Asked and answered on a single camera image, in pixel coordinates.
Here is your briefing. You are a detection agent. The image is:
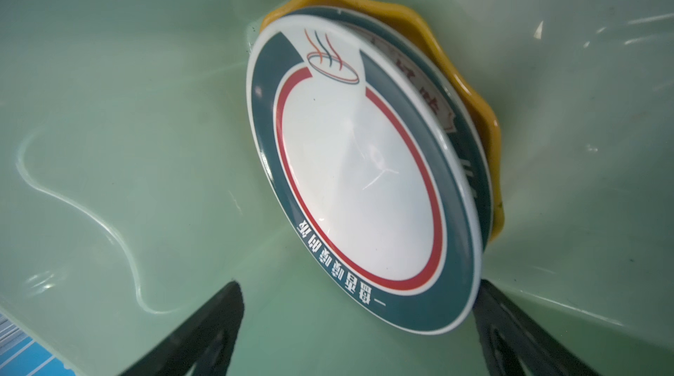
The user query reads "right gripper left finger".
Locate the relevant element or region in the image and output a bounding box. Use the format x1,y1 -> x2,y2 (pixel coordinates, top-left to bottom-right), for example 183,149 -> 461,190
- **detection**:
123,281 -> 245,375

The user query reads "yellow dotted plate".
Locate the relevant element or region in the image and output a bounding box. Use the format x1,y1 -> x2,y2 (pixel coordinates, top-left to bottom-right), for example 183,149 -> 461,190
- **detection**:
261,0 -> 505,243

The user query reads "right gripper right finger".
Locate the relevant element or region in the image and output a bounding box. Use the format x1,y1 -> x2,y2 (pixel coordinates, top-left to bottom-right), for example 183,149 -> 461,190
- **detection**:
473,279 -> 599,376

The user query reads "white plate green lettered rim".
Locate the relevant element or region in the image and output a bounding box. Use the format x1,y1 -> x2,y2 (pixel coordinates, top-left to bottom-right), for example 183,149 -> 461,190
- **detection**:
293,6 -> 496,244

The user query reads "light green plastic bin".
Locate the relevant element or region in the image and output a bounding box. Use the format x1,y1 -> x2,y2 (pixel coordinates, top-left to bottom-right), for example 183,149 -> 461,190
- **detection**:
1,0 -> 673,375

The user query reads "white plate striped green rim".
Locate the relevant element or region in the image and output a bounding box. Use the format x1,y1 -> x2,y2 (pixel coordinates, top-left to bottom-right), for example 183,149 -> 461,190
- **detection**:
246,14 -> 483,336

